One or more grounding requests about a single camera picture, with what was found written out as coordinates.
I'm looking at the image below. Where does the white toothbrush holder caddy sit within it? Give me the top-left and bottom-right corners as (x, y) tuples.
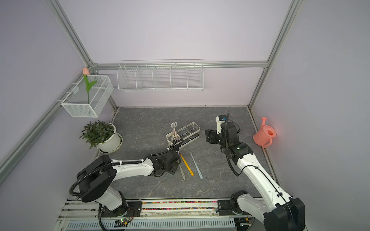
(166, 122), (200, 148)

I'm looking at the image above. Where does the teal thin toothbrush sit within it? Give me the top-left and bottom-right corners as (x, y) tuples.
(190, 152), (203, 179)

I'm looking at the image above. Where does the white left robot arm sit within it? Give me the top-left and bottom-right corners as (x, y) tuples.
(68, 146), (181, 217)

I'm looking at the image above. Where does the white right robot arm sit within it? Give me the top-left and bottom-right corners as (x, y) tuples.
(205, 122), (305, 231)

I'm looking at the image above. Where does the yellow toothbrush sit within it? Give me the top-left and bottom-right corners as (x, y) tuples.
(180, 154), (194, 176)

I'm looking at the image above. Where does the pink watering can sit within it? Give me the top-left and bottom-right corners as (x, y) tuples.
(253, 117), (277, 148)

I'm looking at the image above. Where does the potted green plant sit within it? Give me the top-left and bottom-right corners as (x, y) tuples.
(80, 120), (123, 154)

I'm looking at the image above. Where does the white mesh basket small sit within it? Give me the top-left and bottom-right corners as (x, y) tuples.
(61, 75), (114, 118)

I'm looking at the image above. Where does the pink artificial tulip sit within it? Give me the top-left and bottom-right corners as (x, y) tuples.
(82, 67), (97, 104)

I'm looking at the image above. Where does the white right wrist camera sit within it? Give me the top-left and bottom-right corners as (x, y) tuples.
(216, 115), (226, 134)

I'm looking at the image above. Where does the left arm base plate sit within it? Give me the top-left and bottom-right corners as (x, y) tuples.
(101, 201), (143, 218)

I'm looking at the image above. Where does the white wire basket long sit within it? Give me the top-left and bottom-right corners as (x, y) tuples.
(117, 59), (204, 91)

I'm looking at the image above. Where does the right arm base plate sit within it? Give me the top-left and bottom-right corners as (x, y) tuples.
(217, 198), (247, 216)

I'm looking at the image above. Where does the white vented cable duct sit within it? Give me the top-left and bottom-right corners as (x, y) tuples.
(64, 218), (236, 231)

